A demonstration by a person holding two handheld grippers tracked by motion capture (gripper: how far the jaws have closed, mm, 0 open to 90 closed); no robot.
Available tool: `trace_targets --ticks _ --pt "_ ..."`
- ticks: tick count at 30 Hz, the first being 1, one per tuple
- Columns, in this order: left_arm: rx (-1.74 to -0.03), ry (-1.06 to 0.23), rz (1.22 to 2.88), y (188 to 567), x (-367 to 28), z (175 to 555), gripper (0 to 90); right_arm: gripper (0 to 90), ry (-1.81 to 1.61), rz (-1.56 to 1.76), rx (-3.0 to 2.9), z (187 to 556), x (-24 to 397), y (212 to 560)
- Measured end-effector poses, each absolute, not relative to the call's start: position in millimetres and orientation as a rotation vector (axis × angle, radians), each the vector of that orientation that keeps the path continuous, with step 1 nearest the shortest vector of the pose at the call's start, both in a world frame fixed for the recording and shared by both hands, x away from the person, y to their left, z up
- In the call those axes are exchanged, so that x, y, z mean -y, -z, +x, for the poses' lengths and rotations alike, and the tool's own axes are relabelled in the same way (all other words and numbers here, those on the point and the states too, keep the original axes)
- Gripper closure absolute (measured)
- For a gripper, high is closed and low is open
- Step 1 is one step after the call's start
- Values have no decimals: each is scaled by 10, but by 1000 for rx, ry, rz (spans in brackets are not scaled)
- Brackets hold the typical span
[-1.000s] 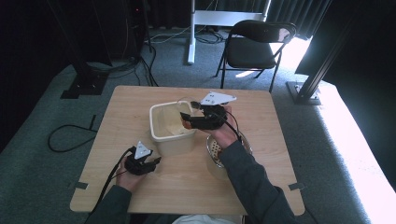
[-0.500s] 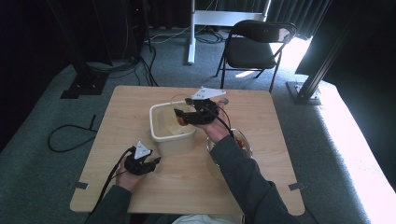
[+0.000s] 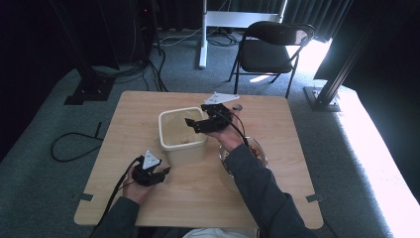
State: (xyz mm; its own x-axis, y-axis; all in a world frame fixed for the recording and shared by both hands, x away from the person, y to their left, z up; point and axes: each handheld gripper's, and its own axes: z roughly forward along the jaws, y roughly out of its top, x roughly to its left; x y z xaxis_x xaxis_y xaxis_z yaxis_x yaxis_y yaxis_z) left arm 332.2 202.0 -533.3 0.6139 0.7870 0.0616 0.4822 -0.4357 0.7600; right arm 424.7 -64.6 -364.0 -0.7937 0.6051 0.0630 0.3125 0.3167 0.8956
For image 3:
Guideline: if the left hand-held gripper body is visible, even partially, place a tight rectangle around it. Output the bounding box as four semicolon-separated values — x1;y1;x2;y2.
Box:
132;150;166;187

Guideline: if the grey tape strip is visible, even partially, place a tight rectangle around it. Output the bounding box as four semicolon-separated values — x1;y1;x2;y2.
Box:
72;192;95;202
305;193;325;203

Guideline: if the right hand-held gripper cable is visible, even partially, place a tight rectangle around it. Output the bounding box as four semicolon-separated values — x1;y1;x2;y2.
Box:
226;116;250;148

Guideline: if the person's right hand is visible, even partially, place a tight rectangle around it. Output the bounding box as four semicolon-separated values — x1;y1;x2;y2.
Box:
207;110;248;154

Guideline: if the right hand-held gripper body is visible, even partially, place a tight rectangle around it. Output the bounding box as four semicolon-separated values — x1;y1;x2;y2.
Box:
200;91;241;134

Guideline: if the black metal stand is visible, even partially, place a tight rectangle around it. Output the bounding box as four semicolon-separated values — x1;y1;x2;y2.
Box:
303;0;388;113
49;0;117;106

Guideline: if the black folding chair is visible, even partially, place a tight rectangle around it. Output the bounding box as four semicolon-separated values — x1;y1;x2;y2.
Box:
228;20;316;99

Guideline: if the bundle of floor cables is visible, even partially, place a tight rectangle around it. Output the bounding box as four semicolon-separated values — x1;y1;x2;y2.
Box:
91;25;240;93

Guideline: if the clear glass bowl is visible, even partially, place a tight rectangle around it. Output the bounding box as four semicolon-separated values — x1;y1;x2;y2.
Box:
218;135;269;179

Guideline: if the hand-held gripper cable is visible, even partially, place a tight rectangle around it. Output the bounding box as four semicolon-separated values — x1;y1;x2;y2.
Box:
90;156;145;234
226;116;250;148

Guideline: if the cream plastic bin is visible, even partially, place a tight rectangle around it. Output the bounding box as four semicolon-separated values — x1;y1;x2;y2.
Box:
157;106;209;168

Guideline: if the black floor cable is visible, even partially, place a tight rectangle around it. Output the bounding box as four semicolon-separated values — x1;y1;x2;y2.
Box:
51;121;105;164

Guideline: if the person's white clothing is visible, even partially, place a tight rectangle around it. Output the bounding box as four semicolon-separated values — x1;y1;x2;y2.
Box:
181;227;260;238

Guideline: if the white metal desk frame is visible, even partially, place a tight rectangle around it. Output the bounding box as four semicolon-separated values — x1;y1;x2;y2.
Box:
198;0;288;69

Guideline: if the person's left hand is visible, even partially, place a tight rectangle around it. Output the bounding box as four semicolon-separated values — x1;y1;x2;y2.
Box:
122;165;154;205

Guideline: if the left hand-held gripper cable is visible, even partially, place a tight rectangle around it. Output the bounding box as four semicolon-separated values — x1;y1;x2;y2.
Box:
90;156;145;234

